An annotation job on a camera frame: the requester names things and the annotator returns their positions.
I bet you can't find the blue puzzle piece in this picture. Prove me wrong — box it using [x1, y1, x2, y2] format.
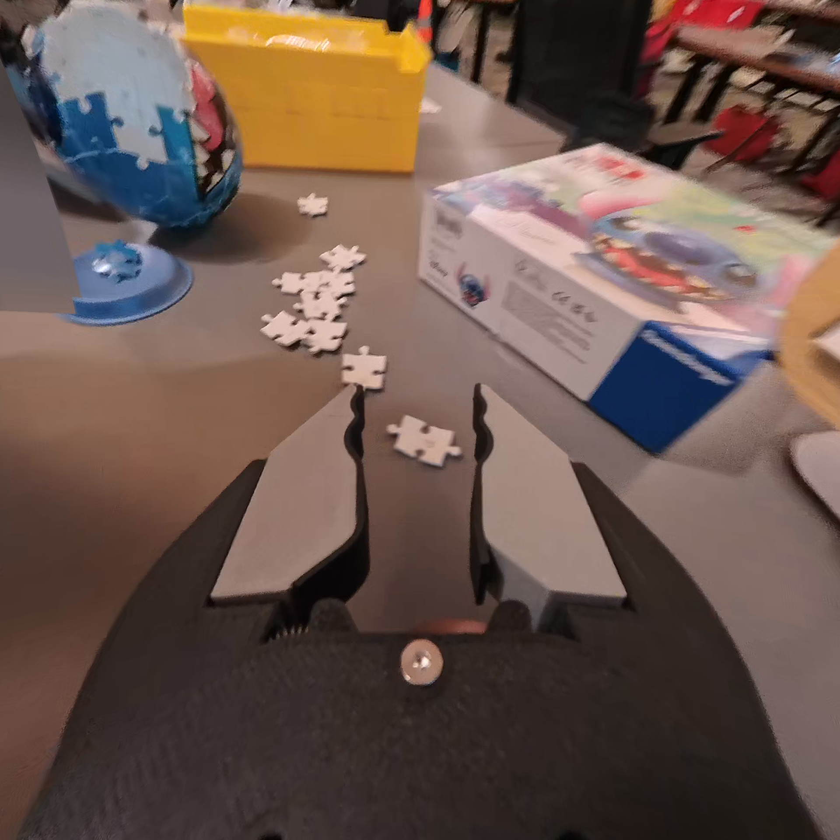
[92, 241, 144, 283]

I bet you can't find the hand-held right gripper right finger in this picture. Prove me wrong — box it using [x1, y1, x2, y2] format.
[469, 382, 629, 631]

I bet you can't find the clear plastic bag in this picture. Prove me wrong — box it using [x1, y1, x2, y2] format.
[262, 29, 336, 55]

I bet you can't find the black office chair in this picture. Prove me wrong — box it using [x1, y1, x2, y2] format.
[512, 0, 723, 172]

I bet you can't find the blue puzzle ball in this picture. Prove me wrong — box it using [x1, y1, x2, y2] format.
[13, 0, 245, 229]

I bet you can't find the cluster of white puzzle pieces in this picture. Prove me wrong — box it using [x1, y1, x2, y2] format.
[260, 244, 368, 355]

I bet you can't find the white plastic stand base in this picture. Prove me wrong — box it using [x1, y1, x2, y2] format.
[791, 430, 840, 519]

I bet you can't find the red chair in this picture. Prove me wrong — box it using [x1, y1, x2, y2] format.
[712, 105, 783, 173]

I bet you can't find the colourful puzzle box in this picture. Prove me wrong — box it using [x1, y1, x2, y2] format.
[418, 143, 834, 455]

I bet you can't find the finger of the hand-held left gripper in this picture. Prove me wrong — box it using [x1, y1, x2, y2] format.
[0, 62, 77, 314]

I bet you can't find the long brown table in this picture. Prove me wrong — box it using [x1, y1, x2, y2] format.
[669, 20, 840, 99]

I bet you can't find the blue round ball stand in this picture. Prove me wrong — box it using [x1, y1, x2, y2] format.
[62, 243, 194, 327]

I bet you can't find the yellow plastic bin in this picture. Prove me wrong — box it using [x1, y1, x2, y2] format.
[180, 0, 434, 173]

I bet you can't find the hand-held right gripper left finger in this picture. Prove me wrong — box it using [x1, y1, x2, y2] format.
[209, 386, 367, 621]

